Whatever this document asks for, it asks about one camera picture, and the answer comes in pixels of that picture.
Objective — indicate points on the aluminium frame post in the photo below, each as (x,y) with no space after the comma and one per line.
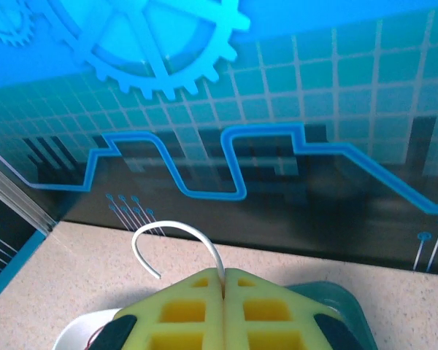
(18,204)

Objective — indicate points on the dark teal plastic bin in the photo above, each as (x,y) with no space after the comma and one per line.
(346,302)

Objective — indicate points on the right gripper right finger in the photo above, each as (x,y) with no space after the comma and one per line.
(263,291)

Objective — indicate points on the white plastic bin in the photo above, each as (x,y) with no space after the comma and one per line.
(76,328)

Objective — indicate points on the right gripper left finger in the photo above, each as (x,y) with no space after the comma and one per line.
(182,291)

